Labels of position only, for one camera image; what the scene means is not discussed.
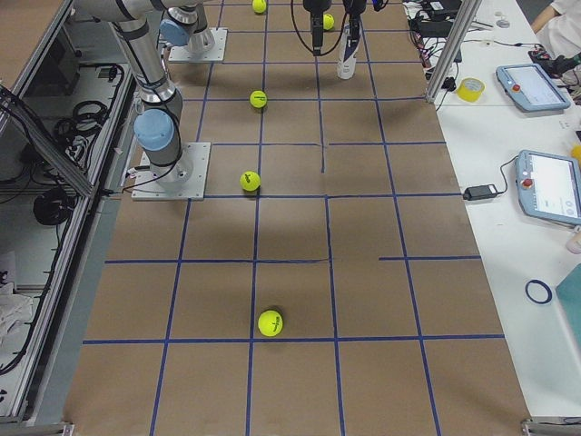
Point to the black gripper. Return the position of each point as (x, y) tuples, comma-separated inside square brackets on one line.
[(314, 8)]

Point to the white tennis ball can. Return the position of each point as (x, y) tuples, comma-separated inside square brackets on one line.
[(348, 49)]

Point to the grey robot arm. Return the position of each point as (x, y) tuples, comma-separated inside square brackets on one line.
[(186, 26), (158, 95)]

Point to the Wilson 3 tennis ball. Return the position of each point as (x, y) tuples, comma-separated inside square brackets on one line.
[(328, 22)]

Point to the yellow tennis ball near base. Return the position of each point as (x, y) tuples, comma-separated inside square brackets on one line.
[(259, 7), (250, 181)]

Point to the Head yellow tennis ball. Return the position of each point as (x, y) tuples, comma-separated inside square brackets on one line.
[(270, 323)]

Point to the yellow tape roll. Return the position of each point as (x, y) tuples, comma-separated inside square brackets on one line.
[(470, 89)]

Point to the far teach pendant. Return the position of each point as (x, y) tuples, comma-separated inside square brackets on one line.
[(530, 88)]

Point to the teach pendant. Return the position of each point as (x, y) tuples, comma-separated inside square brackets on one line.
[(548, 186), (530, 88)]

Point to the black power brick on table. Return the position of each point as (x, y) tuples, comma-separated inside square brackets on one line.
[(480, 192)]

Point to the near teach pendant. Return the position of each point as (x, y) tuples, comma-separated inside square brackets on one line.
[(548, 186)]

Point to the teal box corner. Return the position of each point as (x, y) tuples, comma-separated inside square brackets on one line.
[(568, 293)]

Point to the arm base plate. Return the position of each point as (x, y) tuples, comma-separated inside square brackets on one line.
[(186, 180), (207, 46)]

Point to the aluminium frame post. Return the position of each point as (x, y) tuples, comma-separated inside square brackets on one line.
[(458, 31)]

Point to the metal frame cabinet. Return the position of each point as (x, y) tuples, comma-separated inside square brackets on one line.
[(68, 96)]

